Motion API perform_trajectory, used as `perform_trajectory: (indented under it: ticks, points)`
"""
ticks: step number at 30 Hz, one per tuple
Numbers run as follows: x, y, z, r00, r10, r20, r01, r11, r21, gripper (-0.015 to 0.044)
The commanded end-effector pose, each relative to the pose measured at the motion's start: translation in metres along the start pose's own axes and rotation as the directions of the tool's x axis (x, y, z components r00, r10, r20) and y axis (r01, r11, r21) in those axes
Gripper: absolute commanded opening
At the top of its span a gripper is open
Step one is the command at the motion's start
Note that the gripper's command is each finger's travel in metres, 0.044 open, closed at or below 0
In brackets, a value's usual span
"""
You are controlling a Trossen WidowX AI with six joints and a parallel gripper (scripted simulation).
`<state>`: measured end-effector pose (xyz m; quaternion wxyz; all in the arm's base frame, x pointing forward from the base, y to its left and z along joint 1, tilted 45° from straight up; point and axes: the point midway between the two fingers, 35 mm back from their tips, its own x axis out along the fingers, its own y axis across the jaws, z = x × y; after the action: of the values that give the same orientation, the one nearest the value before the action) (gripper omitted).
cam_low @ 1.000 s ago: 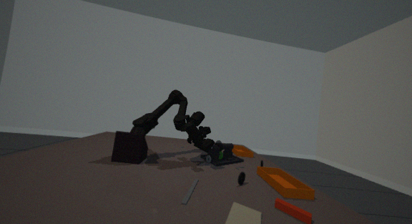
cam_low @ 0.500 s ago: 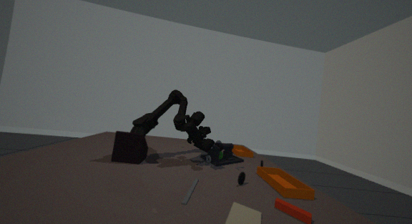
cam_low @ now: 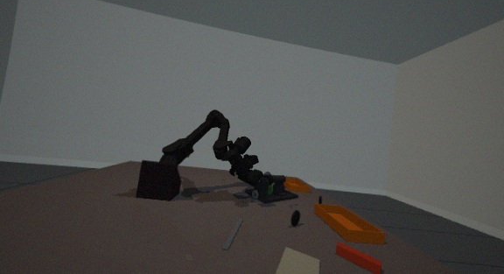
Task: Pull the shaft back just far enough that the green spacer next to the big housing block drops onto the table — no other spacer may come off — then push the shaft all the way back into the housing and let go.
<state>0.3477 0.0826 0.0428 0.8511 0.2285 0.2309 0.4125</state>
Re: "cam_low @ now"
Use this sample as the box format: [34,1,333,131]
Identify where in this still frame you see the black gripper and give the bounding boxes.
[229,158,263,187]

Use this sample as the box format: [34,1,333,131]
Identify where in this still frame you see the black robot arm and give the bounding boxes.
[158,110,259,169]

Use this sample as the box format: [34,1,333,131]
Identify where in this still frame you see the orange shallow tray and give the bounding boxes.
[314,204,385,245]
[283,178,310,193]

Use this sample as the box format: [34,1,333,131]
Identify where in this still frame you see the red flat bar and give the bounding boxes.
[336,242,382,274]

